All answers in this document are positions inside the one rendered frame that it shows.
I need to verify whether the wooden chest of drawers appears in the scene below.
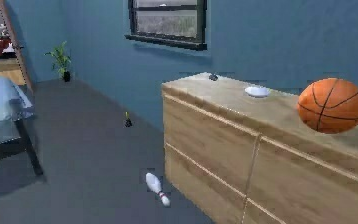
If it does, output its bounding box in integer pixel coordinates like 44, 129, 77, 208
161, 72, 358, 224

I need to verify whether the small black and yellow bottle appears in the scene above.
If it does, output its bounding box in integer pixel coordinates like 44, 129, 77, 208
124, 111, 134, 128

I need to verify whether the white bowling pin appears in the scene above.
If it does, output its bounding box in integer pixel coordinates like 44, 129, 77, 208
145, 172, 172, 208

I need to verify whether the white bowl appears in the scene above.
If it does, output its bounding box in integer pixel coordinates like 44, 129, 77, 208
244, 85, 271, 99

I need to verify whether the black framed window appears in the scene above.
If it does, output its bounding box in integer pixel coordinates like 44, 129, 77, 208
124, 0, 208, 52

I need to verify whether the green potted house plant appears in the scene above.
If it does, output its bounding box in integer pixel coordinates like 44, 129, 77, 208
44, 40, 73, 83

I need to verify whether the orange basketball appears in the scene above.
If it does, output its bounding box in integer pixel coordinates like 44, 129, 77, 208
296, 77, 358, 135

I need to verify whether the bed with blue cover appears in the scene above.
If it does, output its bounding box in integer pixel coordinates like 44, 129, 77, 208
0, 75, 45, 177

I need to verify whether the wooden door frame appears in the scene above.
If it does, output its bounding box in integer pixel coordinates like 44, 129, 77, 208
0, 0, 35, 92

